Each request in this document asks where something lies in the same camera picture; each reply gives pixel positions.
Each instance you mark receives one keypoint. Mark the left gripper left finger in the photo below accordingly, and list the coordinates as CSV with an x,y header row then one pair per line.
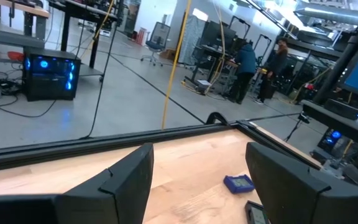
x,y
104,202

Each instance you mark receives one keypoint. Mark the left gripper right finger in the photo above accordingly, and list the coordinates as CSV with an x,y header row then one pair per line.
x,y
306,202

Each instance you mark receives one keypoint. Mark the black pocket device grey screen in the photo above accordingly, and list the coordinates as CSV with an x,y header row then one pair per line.
x,y
256,216

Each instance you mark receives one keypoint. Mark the mesh office chair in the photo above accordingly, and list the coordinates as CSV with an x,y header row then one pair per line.
x,y
157,40

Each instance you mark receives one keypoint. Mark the small computer blue light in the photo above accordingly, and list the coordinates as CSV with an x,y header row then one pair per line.
x,y
331,140

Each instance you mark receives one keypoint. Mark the black side desk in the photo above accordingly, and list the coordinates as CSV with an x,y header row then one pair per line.
x,y
337,119

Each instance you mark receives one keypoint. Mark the computer tower blue lights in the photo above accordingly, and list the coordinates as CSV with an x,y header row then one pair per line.
x,y
51,77

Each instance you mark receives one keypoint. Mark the black monitor stand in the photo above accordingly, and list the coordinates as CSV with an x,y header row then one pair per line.
x,y
340,68

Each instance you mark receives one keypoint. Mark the person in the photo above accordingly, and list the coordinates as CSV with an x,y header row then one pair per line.
x,y
244,71
272,68

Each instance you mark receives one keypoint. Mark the red bin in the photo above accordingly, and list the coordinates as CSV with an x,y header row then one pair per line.
x,y
140,35

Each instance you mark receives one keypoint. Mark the orange object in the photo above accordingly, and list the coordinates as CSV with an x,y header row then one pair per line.
x,y
15,56

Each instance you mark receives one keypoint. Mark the grey partition panel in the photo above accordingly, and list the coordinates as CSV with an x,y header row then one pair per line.
x,y
193,37

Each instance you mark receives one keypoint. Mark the black monitor workstation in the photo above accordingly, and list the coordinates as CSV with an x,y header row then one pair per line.
x,y
216,34

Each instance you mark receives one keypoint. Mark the wood top workbench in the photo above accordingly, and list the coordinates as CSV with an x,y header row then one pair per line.
x,y
11,35

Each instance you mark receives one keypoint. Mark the black workbench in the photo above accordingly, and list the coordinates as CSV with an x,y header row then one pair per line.
x,y
82,12

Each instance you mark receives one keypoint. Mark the black metal table frame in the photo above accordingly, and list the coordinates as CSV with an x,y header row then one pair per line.
x,y
104,146

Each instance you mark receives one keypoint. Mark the silver ceiling duct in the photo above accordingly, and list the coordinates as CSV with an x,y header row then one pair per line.
x,y
331,12

